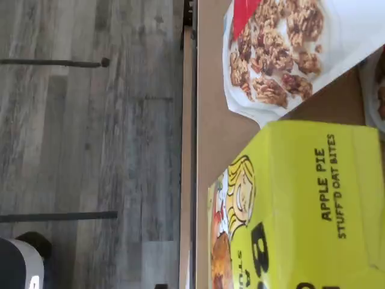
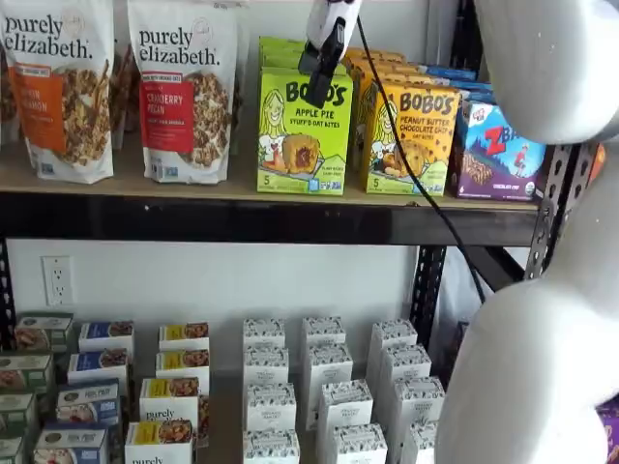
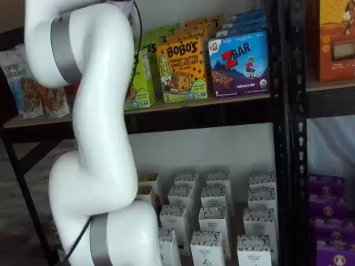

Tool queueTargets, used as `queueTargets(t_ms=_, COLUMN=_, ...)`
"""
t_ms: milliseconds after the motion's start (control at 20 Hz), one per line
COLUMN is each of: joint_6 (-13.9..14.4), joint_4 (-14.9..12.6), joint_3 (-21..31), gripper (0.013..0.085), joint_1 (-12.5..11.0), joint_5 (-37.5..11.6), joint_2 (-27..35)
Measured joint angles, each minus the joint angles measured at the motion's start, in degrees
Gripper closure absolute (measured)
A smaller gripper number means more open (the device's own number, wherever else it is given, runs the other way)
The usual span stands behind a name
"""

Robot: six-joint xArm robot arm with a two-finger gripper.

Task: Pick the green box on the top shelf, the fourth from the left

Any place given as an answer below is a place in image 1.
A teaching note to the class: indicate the white and dark round object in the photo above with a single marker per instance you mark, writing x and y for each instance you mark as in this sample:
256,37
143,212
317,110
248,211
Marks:
21,265

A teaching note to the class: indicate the green Bobo's apple pie box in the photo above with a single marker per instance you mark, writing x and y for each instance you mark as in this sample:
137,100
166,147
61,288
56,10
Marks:
300,210

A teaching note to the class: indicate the black stand leg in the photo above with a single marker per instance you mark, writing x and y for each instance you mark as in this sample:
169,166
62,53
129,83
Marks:
60,216
54,62

